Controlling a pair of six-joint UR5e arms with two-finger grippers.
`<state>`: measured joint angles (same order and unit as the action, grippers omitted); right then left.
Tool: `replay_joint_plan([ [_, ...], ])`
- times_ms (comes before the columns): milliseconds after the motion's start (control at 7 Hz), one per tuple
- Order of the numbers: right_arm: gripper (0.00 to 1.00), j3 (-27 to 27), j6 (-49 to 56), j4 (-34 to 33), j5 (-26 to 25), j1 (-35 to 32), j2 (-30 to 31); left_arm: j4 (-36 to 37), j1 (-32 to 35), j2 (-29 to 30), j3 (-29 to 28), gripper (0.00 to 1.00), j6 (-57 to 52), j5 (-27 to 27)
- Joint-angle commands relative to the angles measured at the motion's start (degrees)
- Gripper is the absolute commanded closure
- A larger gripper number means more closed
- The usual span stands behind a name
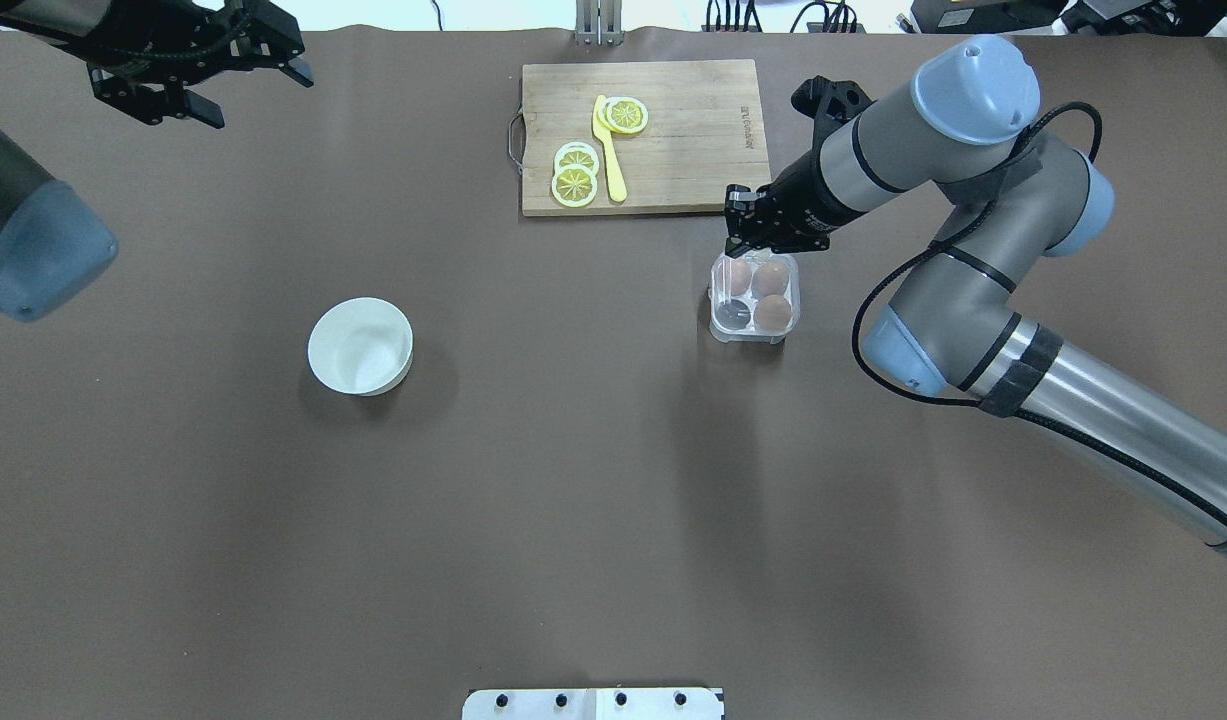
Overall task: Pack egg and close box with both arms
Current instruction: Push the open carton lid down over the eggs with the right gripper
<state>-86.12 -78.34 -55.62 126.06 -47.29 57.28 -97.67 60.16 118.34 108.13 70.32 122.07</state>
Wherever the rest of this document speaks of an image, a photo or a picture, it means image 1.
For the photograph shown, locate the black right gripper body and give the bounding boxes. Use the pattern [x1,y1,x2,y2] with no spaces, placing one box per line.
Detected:
[724,169,834,255]

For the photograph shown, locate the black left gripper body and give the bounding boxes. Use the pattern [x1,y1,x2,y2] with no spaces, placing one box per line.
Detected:
[86,1,306,126]

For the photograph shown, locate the brown egg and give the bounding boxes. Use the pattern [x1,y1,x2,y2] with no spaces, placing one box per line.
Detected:
[753,293,793,334]
[751,260,791,297]
[715,258,753,297]

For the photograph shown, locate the clear plastic egg box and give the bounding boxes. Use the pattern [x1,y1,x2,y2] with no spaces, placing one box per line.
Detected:
[708,251,801,345]

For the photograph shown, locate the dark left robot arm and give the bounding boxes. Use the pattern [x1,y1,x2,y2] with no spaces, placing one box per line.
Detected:
[0,1,313,323]

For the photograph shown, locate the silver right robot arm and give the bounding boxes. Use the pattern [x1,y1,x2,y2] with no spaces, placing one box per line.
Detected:
[724,36,1227,561]

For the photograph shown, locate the yellow plastic knife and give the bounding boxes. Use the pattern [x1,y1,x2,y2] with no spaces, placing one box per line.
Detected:
[591,94,628,202]

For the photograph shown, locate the wooden cutting board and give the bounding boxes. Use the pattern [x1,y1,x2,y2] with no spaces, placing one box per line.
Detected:
[521,59,771,217]

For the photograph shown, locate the lemon slice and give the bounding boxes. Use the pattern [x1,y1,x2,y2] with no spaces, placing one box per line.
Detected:
[552,164,599,209]
[553,141,600,174]
[600,96,650,135]

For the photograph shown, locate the white bowl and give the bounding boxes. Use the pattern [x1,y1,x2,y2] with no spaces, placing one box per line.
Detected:
[306,297,415,397]

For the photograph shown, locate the black equipment at back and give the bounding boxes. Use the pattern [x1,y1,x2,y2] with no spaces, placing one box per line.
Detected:
[896,1,1227,37]

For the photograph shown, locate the white plate with knobs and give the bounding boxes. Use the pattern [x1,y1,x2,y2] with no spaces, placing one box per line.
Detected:
[461,684,726,719]

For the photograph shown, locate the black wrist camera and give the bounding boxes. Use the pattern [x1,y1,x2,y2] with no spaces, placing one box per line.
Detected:
[790,76,874,140]

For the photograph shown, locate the black cables at back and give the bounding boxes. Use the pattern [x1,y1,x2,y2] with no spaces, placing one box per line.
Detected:
[703,0,866,34]

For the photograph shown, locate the metal bracket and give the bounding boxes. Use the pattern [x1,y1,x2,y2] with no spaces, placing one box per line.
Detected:
[573,0,625,47]

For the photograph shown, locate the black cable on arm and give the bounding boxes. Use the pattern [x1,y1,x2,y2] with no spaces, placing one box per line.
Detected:
[852,101,1227,541]

